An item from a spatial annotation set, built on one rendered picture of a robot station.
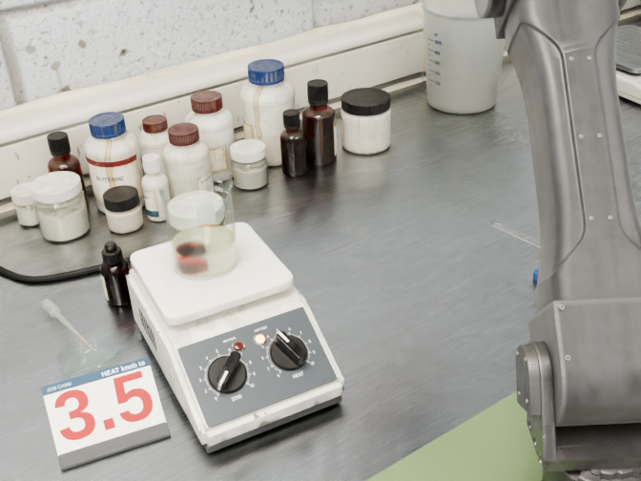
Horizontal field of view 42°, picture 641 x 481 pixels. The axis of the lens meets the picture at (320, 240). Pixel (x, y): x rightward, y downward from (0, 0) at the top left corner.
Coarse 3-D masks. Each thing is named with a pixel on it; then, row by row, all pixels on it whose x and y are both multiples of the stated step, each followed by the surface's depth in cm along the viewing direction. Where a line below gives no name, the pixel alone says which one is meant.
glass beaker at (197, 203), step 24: (168, 192) 72; (192, 192) 74; (216, 192) 74; (168, 216) 70; (192, 216) 69; (216, 216) 70; (192, 240) 70; (216, 240) 71; (192, 264) 72; (216, 264) 72
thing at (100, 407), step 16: (144, 368) 71; (96, 384) 70; (112, 384) 70; (128, 384) 70; (144, 384) 71; (48, 400) 68; (64, 400) 69; (80, 400) 69; (96, 400) 69; (112, 400) 70; (128, 400) 70; (144, 400) 70; (64, 416) 68; (80, 416) 69; (96, 416) 69; (112, 416) 69; (128, 416) 69; (144, 416) 70; (64, 432) 68; (80, 432) 68; (96, 432) 68
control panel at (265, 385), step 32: (288, 320) 72; (192, 352) 68; (224, 352) 69; (256, 352) 70; (320, 352) 71; (192, 384) 67; (256, 384) 68; (288, 384) 69; (320, 384) 69; (224, 416) 66
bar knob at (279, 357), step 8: (280, 336) 69; (288, 336) 69; (272, 344) 70; (280, 344) 69; (288, 344) 69; (296, 344) 69; (272, 352) 69; (280, 352) 70; (288, 352) 69; (296, 352) 68; (304, 352) 68; (272, 360) 69; (280, 360) 69; (288, 360) 69; (296, 360) 69; (304, 360) 69; (280, 368) 69; (288, 368) 69; (296, 368) 69
